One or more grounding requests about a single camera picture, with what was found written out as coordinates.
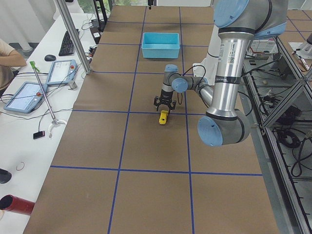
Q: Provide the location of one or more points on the black keyboard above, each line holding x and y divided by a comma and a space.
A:
67, 46

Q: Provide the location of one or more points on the black computer mouse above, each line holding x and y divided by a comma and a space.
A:
50, 57

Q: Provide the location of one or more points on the light blue plastic bin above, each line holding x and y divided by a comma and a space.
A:
160, 45

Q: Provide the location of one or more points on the aluminium frame post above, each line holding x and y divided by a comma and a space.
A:
69, 24

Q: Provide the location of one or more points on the far blue teach pendant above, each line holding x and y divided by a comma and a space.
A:
61, 72

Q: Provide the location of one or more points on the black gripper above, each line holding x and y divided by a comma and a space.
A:
165, 95

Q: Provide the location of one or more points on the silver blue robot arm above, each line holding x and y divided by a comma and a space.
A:
239, 22

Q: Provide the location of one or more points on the small black device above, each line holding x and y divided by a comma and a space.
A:
38, 134

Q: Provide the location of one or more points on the near blue teach pendant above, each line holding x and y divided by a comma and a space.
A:
25, 99

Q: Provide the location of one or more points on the red cylinder tube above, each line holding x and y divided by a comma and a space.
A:
17, 205

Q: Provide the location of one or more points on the yellow beetle toy car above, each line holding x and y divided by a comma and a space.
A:
163, 117

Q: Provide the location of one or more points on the person at desk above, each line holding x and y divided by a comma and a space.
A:
9, 57

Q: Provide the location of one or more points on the green handled reacher grabber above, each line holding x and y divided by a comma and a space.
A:
55, 121

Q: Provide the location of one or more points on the blue teach pendant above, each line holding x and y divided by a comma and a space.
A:
25, 99
61, 72

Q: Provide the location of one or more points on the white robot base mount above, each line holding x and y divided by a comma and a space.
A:
208, 66

